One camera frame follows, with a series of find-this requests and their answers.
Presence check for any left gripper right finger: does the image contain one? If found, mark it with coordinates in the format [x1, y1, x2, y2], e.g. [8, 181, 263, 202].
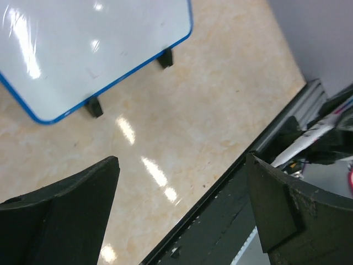
[245, 153, 352, 264]

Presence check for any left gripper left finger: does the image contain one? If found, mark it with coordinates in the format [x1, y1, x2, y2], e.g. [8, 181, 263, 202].
[1, 156, 120, 264]

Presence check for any white marker pink cap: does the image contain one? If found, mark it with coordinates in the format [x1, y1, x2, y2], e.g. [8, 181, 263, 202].
[347, 169, 353, 191]

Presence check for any blue framed whiteboard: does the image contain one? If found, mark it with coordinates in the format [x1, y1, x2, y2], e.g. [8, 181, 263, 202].
[1, 1, 194, 125]

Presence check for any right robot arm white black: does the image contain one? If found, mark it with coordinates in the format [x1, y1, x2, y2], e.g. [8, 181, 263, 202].
[271, 85, 352, 167]

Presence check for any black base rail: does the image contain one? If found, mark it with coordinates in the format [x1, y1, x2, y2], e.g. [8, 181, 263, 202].
[139, 115, 304, 265]

